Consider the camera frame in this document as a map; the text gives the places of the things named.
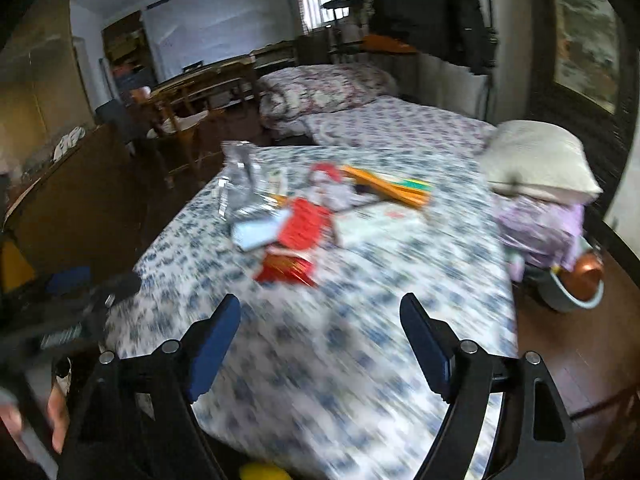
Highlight wooden shelf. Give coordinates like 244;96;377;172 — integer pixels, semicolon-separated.
102;10;156;91

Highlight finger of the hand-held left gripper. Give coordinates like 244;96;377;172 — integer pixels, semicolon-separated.
45;266;94;295
95;272;142;307

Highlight red and white toy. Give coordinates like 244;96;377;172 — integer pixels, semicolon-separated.
306;162;371;211

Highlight wooden cabinet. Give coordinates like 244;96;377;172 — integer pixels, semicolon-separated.
0;125;146;281

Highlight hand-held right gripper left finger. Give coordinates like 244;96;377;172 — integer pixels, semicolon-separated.
57;293;242;480

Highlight framed wall painting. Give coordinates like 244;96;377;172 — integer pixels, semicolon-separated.
547;0;623;113

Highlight white wall sheet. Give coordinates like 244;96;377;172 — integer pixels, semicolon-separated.
142;0;306;76

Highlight floral bed sheet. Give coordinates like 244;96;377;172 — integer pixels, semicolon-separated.
305;95;496;156

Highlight white box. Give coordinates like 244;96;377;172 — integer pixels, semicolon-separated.
336;202;426;248

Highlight light blue packet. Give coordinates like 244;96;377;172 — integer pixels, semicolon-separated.
231;212;291;252

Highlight white plastic bag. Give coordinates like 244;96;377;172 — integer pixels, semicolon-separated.
147;110;208;138

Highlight orange board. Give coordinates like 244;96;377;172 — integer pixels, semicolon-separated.
362;35;417;56

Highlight purple floral cloth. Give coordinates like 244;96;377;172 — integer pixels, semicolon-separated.
492;195;586;271

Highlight red packet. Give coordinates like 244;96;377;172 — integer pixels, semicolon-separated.
276;199;333;251

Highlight yellow round object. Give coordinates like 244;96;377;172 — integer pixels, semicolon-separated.
239;462;292;480

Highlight red and gold wrapper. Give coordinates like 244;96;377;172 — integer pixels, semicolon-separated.
254;252;321;288

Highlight person's left hand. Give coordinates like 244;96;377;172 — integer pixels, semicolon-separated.
0;390;72;456

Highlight blue floral tablecloth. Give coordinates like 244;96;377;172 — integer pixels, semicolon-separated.
102;145;518;480

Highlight dark chair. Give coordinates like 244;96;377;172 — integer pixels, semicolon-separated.
95;100;142;147

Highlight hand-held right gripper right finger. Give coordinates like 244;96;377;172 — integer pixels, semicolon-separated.
400;292;586;480

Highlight black coat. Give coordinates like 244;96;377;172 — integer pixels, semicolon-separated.
370;0;493;73

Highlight white cabinet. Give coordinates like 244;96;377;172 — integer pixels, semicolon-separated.
415;52;490;121

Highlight white cloth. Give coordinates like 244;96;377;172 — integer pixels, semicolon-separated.
52;127;89;161

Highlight wooden chair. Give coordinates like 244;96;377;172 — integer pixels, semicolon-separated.
145;80;241;186

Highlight cream pillow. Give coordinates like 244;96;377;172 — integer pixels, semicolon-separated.
482;120;603;203

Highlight floral pillow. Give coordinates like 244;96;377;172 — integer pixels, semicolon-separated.
257;64;398;128

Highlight black metal stand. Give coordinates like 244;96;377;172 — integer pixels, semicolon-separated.
320;0;365;56

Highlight orange packet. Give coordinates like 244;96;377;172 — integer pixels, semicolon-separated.
342;164;435;209

